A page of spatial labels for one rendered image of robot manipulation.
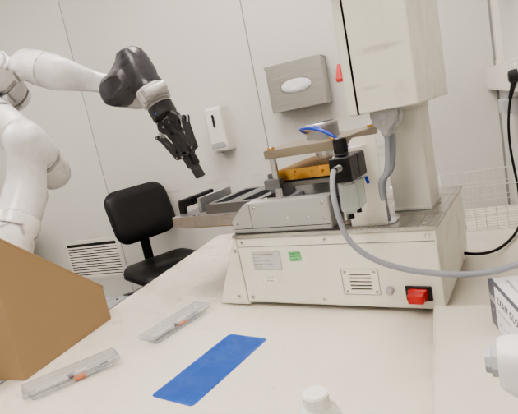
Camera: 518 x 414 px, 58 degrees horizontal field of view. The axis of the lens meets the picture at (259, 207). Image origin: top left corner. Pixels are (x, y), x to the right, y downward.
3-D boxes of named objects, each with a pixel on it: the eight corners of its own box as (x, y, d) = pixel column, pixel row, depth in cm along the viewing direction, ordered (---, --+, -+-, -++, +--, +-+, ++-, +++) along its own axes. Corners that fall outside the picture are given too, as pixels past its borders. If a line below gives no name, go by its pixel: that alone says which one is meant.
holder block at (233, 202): (296, 190, 129) (294, 181, 128) (260, 209, 112) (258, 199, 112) (246, 195, 138) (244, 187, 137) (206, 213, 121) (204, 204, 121)
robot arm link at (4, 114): (-27, 120, 130) (7, 156, 146) (25, 169, 122) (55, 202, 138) (6, 96, 134) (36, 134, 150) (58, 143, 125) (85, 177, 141)
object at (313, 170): (376, 163, 116) (370, 125, 114) (346, 181, 97) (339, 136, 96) (313, 171, 125) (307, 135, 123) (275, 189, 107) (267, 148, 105)
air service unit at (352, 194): (377, 204, 92) (366, 129, 89) (353, 224, 80) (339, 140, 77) (353, 205, 95) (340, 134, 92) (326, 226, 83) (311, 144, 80)
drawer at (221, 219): (305, 203, 129) (300, 175, 128) (267, 225, 111) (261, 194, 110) (220, 210, 145) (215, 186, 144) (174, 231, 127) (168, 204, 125)
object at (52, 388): (115, 356, 100) (113, 346, 100) (122, 365, 95) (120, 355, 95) (22, 395, 91) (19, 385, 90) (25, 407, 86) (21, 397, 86)
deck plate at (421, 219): (462, 187, 114) (461, 184, 114) (437, 229, 85) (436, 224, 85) (295, 202, 138) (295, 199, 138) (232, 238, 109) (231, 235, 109)
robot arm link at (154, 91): (150, 96, 139) (159, 112, 139) (120, 98, 128) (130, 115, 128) (177, 71, 133) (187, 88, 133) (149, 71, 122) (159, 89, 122)
